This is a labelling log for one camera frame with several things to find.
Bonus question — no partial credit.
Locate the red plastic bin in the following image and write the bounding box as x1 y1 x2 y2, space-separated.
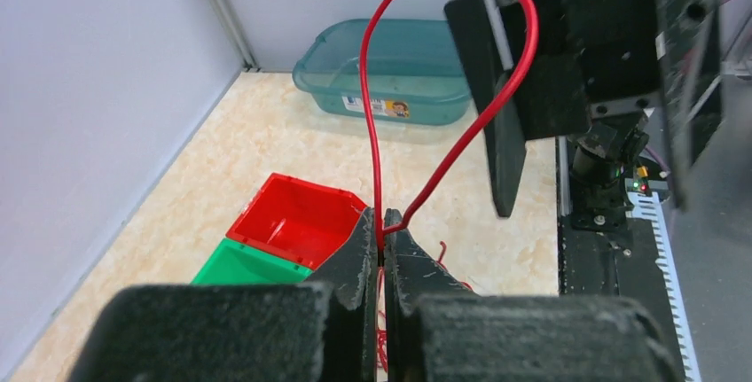
226 173 366 270

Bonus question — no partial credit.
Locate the white cable duct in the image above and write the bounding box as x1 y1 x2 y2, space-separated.
628 191 701 382

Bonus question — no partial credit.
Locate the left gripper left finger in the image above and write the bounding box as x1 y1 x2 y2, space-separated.
308 207 379 381

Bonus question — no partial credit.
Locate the aluminium frame post right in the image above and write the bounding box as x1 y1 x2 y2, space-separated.
209 0 258 72

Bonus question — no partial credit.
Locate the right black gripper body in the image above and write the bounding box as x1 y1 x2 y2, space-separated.
493 0 721 209

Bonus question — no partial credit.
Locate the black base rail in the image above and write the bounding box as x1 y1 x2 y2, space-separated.
558 216 685 381

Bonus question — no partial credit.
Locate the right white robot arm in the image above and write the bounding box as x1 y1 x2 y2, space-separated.
484 0 723 231

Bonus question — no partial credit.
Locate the red wire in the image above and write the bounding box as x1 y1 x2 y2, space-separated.
359 0 540 382

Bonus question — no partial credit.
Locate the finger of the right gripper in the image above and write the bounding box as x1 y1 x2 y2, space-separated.
443 0 529 219

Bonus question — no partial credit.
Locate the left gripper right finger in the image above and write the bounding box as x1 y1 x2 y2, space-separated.
384 230 476 381

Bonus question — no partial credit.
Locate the green plastic bin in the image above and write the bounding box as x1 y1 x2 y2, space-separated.
191 238 312 285

